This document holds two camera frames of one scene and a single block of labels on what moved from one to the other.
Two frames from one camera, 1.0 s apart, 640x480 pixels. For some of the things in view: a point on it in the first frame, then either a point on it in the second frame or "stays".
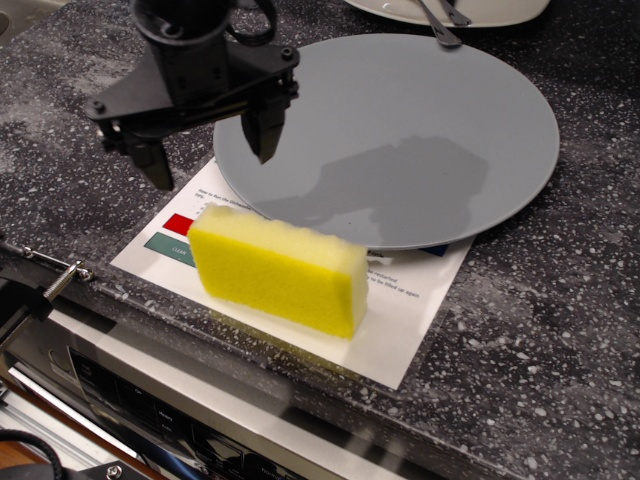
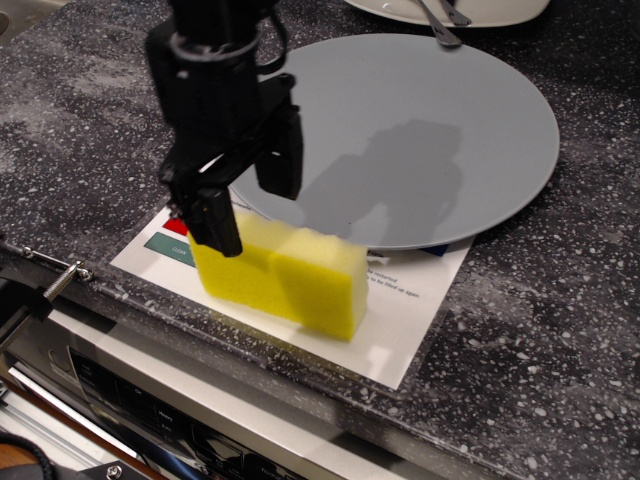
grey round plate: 395,140 stays
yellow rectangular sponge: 284,270 stays
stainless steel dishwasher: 187,416 stays
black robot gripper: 195,75 → 203,71
